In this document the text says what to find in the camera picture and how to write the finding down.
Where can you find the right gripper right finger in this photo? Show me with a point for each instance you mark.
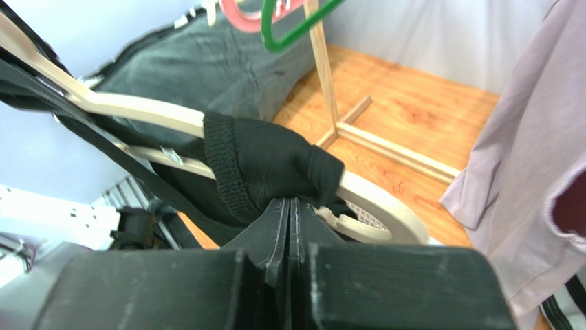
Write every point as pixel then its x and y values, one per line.
pixel 339 285

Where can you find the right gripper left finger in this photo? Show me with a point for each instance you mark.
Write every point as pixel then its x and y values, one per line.
pixel 234 287

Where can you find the cream plastic hanger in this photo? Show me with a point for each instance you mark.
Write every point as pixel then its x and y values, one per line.
pixel 245 157

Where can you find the green plastic hanger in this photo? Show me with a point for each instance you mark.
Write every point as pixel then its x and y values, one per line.
pixel 271 10

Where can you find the pink tank top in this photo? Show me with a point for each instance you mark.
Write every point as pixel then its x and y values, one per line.
pixel 521 197

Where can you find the pink plastic hanger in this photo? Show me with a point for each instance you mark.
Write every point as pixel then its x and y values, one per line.
pixel 250 22

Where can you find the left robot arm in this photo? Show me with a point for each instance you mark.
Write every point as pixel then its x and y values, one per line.
pixel 95 227

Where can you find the black white striped tank top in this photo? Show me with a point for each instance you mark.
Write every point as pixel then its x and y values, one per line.
pixel 565 310

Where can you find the white plastic basket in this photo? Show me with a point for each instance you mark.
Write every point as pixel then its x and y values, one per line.
pixel 368 219

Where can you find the wooden clothes rack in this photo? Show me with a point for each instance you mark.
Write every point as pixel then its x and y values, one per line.
pixel 341 126

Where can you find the grey zebra cushion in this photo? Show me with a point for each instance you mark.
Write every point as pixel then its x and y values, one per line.
pixel 210 68

